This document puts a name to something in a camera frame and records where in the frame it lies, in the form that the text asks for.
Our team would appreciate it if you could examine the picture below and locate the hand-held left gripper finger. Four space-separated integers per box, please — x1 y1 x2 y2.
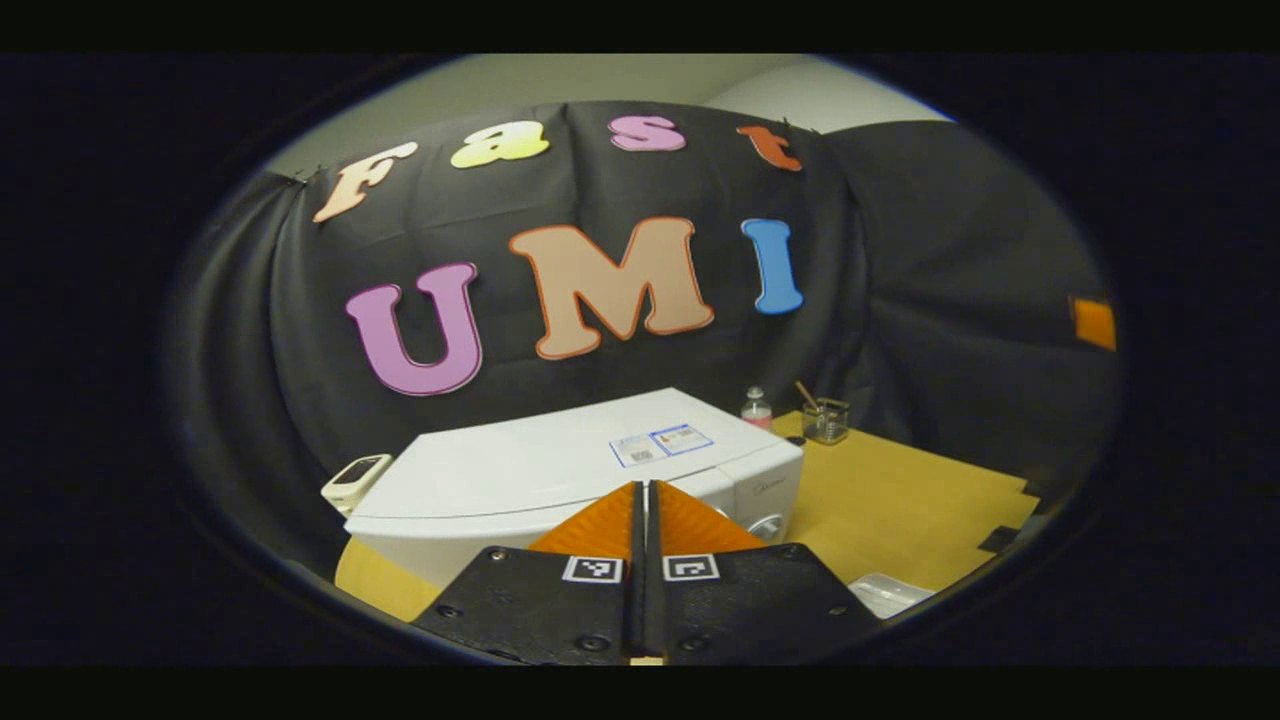
645 480 883 666
410 480 646 666

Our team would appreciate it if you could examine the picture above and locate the white microwave oven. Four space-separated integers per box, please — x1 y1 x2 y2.
343 388 806 591

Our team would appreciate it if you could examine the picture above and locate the clear plastic tray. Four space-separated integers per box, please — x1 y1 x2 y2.
848 571 938 620

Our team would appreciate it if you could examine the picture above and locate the square glass jar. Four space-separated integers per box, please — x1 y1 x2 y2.
801 398 851 446

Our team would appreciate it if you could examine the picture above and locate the small white desktop device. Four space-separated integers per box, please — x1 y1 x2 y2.
320 454 394 518

